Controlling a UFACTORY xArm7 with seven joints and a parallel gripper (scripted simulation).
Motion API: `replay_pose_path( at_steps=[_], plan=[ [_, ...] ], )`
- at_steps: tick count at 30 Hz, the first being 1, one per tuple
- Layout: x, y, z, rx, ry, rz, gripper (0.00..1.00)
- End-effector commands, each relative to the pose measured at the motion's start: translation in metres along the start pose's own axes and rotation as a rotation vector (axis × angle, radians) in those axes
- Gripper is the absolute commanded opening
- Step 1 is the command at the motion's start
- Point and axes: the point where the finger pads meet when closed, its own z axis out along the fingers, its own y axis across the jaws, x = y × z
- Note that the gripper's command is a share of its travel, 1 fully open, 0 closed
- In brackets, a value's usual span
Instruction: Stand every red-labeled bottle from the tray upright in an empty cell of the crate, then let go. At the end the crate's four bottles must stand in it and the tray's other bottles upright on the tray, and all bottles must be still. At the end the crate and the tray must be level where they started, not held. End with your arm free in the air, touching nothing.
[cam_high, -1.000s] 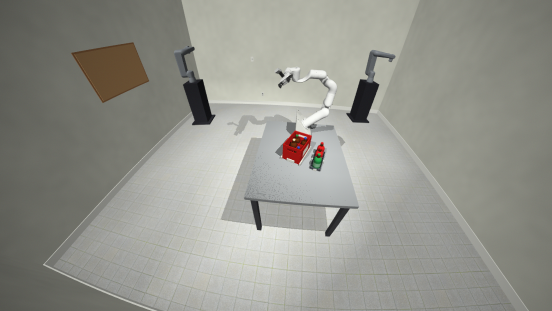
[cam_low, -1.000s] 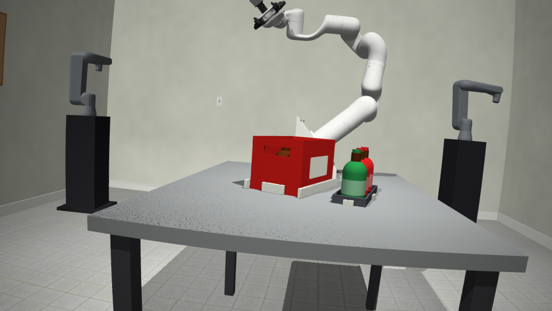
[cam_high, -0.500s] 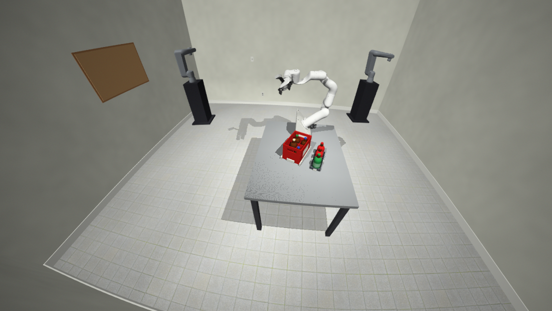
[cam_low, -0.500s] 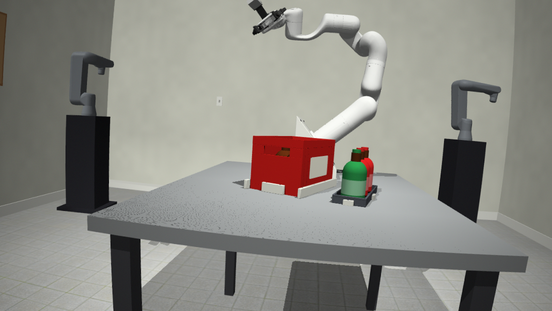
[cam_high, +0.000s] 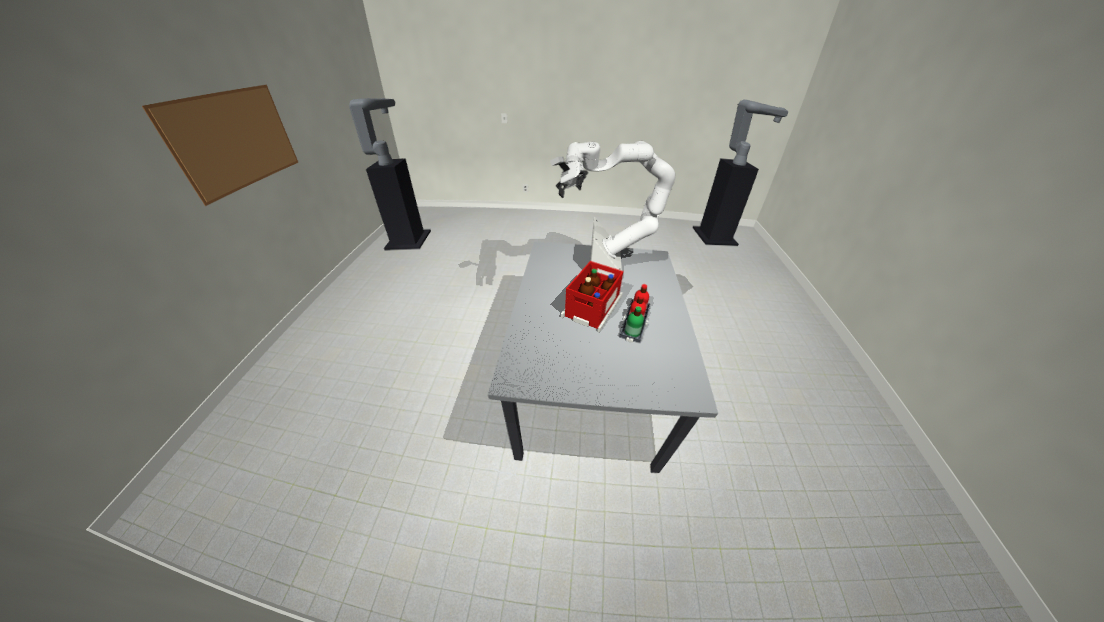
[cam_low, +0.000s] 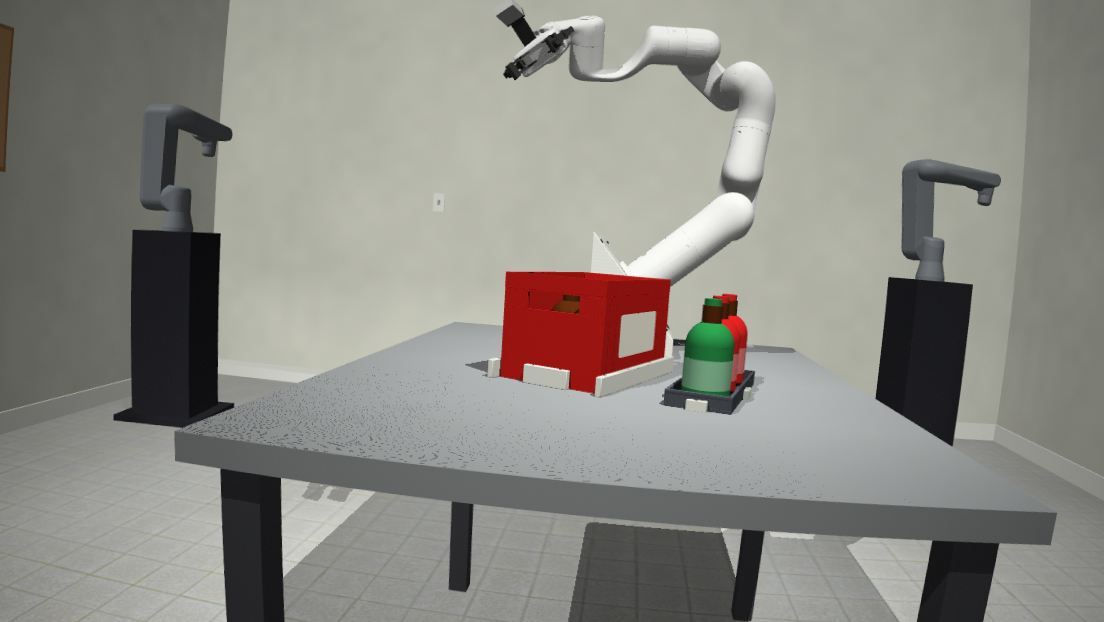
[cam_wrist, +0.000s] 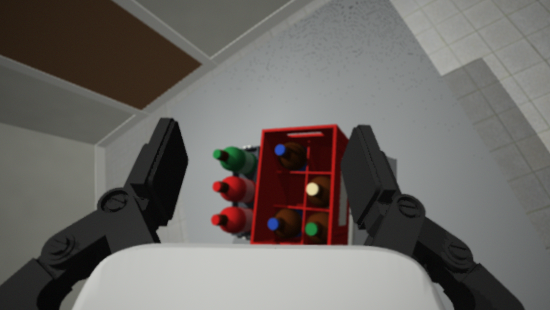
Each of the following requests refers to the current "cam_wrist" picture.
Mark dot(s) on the brown bottle with green cap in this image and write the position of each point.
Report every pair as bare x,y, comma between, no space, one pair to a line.
317,227

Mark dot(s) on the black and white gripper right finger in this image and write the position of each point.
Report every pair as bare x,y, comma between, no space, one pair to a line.
400,224

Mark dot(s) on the green bottle with pale green label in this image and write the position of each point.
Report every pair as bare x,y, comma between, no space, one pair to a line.
236,160

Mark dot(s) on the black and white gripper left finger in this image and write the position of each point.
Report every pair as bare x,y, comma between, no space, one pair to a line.
125,217

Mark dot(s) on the brown bottle with cream cap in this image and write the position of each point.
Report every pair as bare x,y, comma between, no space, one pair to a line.
320,188

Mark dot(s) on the brown bottle with blue cap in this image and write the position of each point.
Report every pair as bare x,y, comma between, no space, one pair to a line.
292,156
287,223

